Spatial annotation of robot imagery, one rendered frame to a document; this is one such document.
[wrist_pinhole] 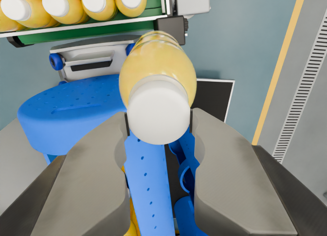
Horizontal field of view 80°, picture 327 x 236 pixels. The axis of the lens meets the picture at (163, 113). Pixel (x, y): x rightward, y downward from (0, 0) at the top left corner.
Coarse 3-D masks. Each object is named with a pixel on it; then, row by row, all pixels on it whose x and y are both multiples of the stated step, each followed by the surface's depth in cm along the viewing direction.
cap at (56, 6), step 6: (42, 0) 35; (48, 0) 35; (54, 0) 35; (60, 0) 36; (48, 6) 36; (54, 6) 36; (60, 6) 36; (66, 6) 37; (48, 12) 36; (54, 12) 36; (60, 12) 36
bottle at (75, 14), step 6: (66, 0) 37; (72, 0) 39; (78, 0) 41; (72, 6) 39; (78, 6) 41; (66, 12) 38; (72, 12) 39; (78, 12) 41; (84, 12) 45; (54, 18) 40; (60, 18) 39; (66, 18) 40; (72, 18) 41; (78, 18) 42; (84, 18) 47
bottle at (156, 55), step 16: (160, 32) 24; (144, 48) 15; (160, 48) 15; (176, 48) 16; (128, 64) 15; (144, 64) 14; (160, 64) 13; (176, 64) 14; (192, 64) 16; (128, 80) 14; (144, 80) 13; (176, 80) 13; (192, 80) 15; (128, 96) 14; (192, 96) 15
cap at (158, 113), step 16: (160, 80) 12; (144, 96) 11; (160, 96) 11; (176, 96) 11; (128, 112) 11; (144, 112) 11; (160, 112) 12; (176, 112) 12; (144, 128) 12; (160, 128) 12; (176, 128) 12; (160, 144) 13
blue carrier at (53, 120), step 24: (48, 96) 42; (72, 96) 41; (96, 96) 39; (120, 96) 38; (24, 120) 33; (48, 120) 31; (72, 120) 31; (96, 120) 31; (48, 144) 33; (72, 144) 32; (144, 144) 38; (144, 168) 40; (144, 192) 42; (168, 192) 53; (144, 216) 44; (168, 216) 54
